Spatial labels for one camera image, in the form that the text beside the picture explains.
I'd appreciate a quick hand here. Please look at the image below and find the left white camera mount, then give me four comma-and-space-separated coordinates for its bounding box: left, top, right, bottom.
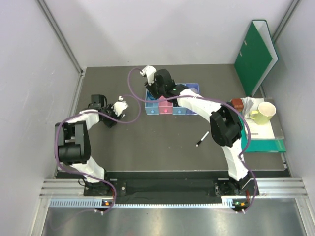
113, 96, 128, 117

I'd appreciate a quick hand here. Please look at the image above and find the purple drawer box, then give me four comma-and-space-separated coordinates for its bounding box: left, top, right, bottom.
186, 83, 200, 116

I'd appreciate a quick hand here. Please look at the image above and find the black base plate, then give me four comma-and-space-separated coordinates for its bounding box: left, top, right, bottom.
83, 178, 259, 205

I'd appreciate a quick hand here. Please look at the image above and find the blue paint jar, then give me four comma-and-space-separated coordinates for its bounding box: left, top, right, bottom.
147, 93, 156, 100

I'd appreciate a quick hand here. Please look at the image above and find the brown red block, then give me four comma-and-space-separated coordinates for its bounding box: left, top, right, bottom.
231, 98, 244, 113

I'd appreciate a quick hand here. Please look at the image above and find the beige paper cup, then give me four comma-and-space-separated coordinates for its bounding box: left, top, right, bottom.
258, 102, 277, 117

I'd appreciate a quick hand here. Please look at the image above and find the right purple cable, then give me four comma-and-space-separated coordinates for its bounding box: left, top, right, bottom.
127, 67, 258, 214

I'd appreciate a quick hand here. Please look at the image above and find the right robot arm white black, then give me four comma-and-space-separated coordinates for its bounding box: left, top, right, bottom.
140, 66, 251, 196

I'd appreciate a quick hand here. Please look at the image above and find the green flat folder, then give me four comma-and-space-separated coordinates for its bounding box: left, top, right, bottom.
245, 130, 286, 153

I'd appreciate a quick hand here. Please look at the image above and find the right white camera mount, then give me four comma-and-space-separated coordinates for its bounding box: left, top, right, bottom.
140, 65, 156, 86

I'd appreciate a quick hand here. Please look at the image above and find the yellow green mug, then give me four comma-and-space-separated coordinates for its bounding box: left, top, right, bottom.
250, 110, 271, 125

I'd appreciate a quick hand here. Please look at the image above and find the teal blue drawer box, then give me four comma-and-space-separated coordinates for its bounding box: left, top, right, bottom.
173, 106, 187, 116

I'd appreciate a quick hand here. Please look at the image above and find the green ring binder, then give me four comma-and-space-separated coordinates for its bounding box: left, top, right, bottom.
234, 20, 279, 96

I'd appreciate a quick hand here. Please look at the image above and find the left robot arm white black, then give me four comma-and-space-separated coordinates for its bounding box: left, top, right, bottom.
55, 94, 128, 195

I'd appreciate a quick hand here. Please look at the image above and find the light blue drawer box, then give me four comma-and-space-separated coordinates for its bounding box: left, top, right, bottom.
145, 90, 160, 115

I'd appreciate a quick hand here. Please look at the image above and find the crumpled silver wrapper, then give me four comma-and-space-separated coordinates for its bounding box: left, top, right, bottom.
241, 97, 254, 117

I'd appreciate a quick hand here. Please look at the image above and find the black cap white marker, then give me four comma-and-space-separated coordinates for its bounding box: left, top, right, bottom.
195, 131, 210, 147

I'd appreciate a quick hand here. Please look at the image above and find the pink drawer box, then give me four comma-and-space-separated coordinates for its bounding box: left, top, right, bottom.
159, 96, 173, 115

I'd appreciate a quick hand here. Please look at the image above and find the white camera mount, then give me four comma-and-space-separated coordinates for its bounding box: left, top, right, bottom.
113, 96, 128, 117
140, 65, 156, 86

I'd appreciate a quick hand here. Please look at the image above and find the aluminium frame rail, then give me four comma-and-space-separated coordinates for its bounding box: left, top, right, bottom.
39, 178, 308, 210

